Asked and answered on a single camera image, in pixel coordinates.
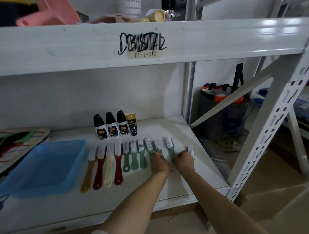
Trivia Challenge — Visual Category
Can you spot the person's right hand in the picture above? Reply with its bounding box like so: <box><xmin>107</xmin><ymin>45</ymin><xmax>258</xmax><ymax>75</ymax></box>
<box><xmin>174</xmin><ymin>150</ymin><xmax>195</xmax><ymax>172</ymax></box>

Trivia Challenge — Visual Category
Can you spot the person's left hand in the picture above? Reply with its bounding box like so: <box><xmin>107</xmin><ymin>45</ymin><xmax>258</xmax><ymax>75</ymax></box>
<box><xmin>151</xmin><ymin>152</ymin><xmax>171</xmax><ymax>175</ymax></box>

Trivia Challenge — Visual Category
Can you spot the person's left forearm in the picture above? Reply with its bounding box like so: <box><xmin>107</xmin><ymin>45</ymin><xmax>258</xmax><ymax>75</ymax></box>
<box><xmin>98</xmin><ymin>169</ymin><xmax>171</xmax><ymax>234</ymax></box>

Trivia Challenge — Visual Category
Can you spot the person's right forearm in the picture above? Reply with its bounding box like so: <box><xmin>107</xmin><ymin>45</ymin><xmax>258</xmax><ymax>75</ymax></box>
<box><xmin>179</xmin><ymin>167</ymin><xmax>268</xmax><ymax>234</ymax></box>

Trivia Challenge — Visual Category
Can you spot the row of green brushes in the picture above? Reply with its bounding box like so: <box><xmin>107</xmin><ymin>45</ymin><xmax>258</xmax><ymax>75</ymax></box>
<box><xmin>122</xmin><ymin>138</ymin><xmax>154</xmax><ymax>173</ymax></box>

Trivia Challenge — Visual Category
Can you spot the black and gold tube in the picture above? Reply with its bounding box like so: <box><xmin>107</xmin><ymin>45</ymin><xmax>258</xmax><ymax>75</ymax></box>
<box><xmin>125</xmin><ymin>113</ymin><xmax>138</xmax><ymax>136</ymax></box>

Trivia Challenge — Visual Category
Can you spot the cardboard sheet with smiley print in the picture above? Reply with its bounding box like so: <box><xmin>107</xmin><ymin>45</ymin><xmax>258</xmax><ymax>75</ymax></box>
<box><xmin>200</xmin><ymin>130</ymin><xmax>249</xmax><ymax>169</ymax></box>

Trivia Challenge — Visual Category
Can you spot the white black-capped polish bottle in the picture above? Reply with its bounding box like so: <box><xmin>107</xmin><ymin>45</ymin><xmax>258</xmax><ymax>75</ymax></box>
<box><xmin>117</xmin><ymin>110</ymin><xmax>129</xmax><ymax>136</ymax></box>
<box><xmin>94</xmin><ymin>114</ymin><xmax>107</xmax><ymax>141</ymax></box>
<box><xmin>105</xmin><ymin>112</ymin><xmax>119</xmax><ymax>138</ymax></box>

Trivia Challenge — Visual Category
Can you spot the barcode label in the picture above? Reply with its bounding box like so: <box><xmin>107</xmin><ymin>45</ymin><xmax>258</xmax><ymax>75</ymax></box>
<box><xmin>127</xmin><ymin>39</ymin><xmax>164</xmax><ymax>59</ymax></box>

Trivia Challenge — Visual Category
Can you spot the blue plastic basket tray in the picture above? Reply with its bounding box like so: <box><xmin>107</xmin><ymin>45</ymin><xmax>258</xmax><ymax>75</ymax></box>
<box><xmin>0</xmin><ymin>140</ymin><xmax>86</xmax><ymax>198</ymax></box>

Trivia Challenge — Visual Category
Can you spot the white metal shelf rack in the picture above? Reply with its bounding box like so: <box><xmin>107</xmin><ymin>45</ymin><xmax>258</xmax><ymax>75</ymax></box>
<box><xmin>0</xmin><ymin>17</ymin><xmax>309</xmax><ymax>234</ymax></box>

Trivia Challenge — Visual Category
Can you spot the colourful patterned mat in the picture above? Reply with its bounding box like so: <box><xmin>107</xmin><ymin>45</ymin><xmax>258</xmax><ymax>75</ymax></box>
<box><xmin>0</xmin><ymin>128</ymin><xmax>50</xmax><ymax>174</ymax></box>

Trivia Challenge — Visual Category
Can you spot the cream plastic bottle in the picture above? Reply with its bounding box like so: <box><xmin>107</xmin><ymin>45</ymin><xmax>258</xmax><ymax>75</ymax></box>
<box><xmin>147</xmin><ymin>9</ymin><xmax>166</xmax><ymax>23</ymax></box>

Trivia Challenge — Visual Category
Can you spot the white perforated container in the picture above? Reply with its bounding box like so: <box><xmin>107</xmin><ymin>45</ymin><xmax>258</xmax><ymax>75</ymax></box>
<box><xmin>115</xmin><ymin>0</ymin><xmax>142</xmax><ymax>19</ymax></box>

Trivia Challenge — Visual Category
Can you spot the pink plastic dustpan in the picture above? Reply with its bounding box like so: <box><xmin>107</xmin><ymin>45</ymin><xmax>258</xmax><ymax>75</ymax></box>
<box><xmin>16</xmin><ymin>0</ymin><xmax>81</xmax><ymax>26</ymax></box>

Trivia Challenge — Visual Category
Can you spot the dark blue container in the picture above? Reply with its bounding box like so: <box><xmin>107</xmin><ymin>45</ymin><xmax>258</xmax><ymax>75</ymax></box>
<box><xmin>0</xmin><ymin>0</ymin><xmax>39</xmax><ymax>27</ymax></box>

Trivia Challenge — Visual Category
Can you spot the cream handled scrub brush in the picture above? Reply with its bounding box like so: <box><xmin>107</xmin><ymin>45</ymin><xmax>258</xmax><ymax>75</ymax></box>
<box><xmin>104</xmin><ymin>143</ymin><xmax>114</xmax><ymax>188</ymax></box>

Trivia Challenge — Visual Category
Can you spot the grey bag with black handles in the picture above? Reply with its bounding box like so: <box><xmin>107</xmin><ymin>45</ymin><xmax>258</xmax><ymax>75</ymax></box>
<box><xmin>198</xmin><ymin>63</ymin><xmax>250</xmax><ymax>141</ymax></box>

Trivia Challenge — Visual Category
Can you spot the dark red handled scrub brush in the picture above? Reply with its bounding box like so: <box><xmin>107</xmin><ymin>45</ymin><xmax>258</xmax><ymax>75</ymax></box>
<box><xmin>93</xmin><ymin>145</ymin><xmax>107</xmax><ymax>190</ymax></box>

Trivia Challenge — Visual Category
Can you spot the amber handled scrub brush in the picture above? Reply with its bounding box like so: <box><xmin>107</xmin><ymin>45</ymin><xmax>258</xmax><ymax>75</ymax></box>
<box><xmin>80</xmin><ymin>146</ymin><xmax>98</xmax><ymax>193</ymax></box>

